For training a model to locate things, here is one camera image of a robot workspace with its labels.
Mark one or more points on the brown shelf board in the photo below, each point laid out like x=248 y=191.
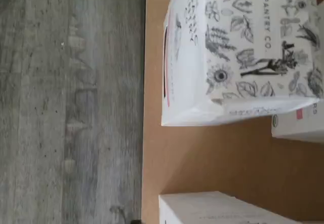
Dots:
x=202 y=158

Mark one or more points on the white box pink strip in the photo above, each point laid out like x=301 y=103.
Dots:
x=296 y=130
x=227 y=44

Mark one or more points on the white box green strip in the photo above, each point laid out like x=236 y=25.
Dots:
x=227 y=208

